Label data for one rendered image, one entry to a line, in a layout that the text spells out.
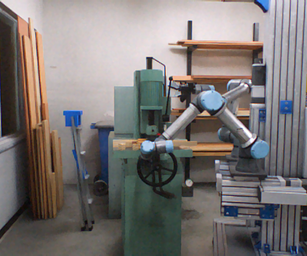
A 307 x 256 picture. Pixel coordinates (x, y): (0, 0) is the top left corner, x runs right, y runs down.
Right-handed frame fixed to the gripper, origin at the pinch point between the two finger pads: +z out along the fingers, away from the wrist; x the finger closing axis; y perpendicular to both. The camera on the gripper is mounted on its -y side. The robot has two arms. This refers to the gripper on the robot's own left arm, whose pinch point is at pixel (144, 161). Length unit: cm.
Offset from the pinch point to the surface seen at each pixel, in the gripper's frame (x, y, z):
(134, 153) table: -5.6, -13.0, 19.6
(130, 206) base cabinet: -12.6, 22.0, 38.4
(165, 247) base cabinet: 10, 54, 56
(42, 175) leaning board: -99, -38, 130
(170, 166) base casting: 20.9, -1.7, 26.4
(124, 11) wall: 13, -274, 157
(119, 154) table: -16.4, -13.3, 19.2
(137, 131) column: 0, -40, 44
